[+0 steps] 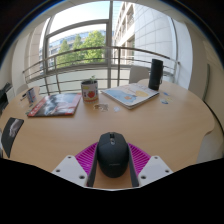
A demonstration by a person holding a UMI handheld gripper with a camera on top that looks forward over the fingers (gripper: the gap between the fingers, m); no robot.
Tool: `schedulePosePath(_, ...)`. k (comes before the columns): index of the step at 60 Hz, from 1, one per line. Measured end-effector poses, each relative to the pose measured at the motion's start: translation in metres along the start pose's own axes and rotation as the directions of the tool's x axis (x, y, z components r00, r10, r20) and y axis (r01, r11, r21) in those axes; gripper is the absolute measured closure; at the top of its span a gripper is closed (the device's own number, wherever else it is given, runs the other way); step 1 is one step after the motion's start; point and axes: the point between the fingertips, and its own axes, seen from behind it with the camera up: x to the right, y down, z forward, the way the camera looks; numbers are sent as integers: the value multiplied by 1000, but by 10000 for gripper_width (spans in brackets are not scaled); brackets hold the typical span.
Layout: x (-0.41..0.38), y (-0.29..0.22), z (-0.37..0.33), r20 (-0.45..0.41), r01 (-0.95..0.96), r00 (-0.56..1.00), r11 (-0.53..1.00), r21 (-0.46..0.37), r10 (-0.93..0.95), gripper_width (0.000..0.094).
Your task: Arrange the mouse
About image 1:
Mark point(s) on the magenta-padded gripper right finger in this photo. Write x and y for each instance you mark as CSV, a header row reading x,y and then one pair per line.
x,y
151,166

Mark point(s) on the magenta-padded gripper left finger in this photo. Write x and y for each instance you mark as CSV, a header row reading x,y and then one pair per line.
x,y
71,166

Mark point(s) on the black computer mouse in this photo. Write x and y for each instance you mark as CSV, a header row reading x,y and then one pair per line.
x,y
112,156

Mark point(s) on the red and grey magazine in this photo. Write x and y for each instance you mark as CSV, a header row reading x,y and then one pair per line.
x,y
55,105

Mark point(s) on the white chair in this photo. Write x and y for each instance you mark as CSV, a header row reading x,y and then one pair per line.
x,y
138,74
213,146
21,88

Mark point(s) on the small flat sticker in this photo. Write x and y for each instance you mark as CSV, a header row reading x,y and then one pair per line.
x,y
116,109
164,101
165,94
101,107

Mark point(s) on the printed white plant pot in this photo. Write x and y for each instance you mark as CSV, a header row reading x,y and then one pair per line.
x,y
89,93

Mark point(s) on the printed white can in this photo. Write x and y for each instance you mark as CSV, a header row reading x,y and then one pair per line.
x,y
32,96

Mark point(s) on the tall black speaker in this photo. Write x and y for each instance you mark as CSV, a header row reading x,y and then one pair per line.
x,y
155,75

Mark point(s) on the black office printer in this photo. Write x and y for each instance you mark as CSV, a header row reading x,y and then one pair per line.
x,y
4,100

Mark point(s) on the metal balcony railing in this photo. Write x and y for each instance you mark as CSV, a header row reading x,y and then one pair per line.
x,y
119,71

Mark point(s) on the green tree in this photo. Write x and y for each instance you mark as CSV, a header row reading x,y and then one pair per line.
x,y
90,45

